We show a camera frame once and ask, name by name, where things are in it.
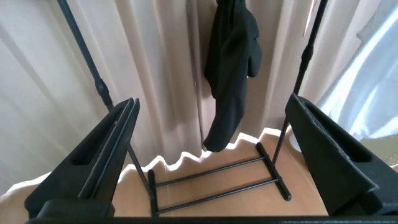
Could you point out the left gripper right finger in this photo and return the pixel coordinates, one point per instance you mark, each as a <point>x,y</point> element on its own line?
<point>335,174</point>

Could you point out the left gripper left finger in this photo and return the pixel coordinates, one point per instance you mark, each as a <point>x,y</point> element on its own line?
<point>93,168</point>

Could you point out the white garment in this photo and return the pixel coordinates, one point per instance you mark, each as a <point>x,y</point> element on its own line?
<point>370,93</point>

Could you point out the black shorts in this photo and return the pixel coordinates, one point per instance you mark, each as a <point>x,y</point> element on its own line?
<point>230,77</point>

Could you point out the black clothes rack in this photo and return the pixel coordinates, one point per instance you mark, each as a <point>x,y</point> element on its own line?
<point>99,84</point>

